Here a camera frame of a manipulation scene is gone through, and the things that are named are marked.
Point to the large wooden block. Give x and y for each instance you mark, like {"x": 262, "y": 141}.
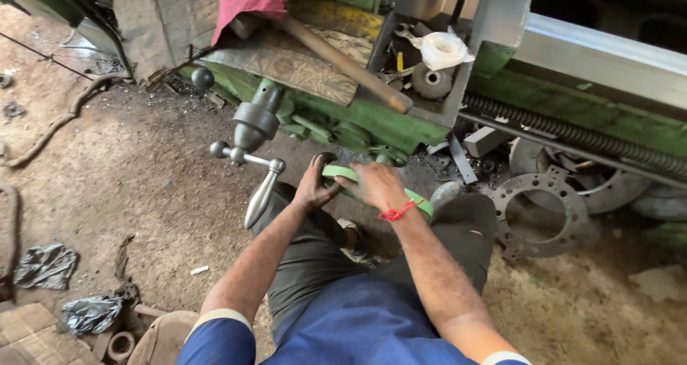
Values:
{"x": 161, "y": 27}

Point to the person's grey sandal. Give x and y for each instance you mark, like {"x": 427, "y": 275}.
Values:
{"x": 357, "y": 249}
{"x": 444, "y": 193}

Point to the brown sack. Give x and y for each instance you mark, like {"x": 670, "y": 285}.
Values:
{"x": 161, "y": 338}

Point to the person's blue shirt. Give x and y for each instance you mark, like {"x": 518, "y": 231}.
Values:
{"x": 349, "y": 327}

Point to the dark round grinding disc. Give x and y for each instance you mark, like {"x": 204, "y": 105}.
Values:
{"x": 431, "y": 80}

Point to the threaded lead screw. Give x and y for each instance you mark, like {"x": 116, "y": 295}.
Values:
{"x": 579, "y": 134}

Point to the red cloth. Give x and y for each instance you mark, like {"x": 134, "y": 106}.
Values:
{"x": 249, "y": 0}

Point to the green lathe machine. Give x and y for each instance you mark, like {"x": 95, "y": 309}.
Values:
{"x": 386, "y": 121}

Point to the worn wooden board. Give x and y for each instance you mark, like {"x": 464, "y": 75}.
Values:
{"x": 300, "y": 64}

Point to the grey metal block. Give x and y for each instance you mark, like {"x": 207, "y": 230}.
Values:
{"x": 484, "y": 139}

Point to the wooden pallet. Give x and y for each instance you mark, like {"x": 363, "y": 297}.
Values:
{"x": 32, "y": 333}

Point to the dusty paper scrap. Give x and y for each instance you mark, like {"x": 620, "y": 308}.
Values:
{"x": 660, "y": 283}

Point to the grey steel beam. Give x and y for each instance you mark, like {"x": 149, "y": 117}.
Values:
{"x": 606, "y": 59}

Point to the person's dark grey trousers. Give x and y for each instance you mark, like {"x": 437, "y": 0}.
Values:
{"x": 306, "y": 268}

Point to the crumpled black plastic bag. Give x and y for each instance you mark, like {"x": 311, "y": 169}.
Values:
{"x": 45, "y": 265}
{"x": 91, "y": 314}

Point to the white plastic wrapped roll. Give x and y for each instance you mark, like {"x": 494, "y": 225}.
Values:
{"x": 443, "y": 49}

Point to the person's right hand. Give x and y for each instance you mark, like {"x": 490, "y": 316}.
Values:
{"x": 378, "y": 188}

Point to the grey metal tool tray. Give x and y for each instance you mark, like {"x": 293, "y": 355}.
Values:
{"x": 502, "y": 21}

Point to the steel open-end wrench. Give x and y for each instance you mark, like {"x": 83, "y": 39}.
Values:
{"x": 406, "y": 31}

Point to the green lathe handwheel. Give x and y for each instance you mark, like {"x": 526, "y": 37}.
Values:
{"x": 421, "y": 201}

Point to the flat steel strip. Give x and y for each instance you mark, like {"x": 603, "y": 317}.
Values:
{"x": 462, "y": 161}

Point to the small white scrap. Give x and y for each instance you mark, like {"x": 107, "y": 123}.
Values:
{"x": 199, "y": 270}

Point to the red thread wristband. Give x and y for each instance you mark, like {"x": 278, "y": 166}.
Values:
{"x": 396, "y": 212}

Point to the person's left hand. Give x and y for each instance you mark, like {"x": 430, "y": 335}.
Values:
{"x": 314, "y": 188}

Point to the large steel flange disc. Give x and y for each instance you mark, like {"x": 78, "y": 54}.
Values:
{"x": 617, "y": 190}

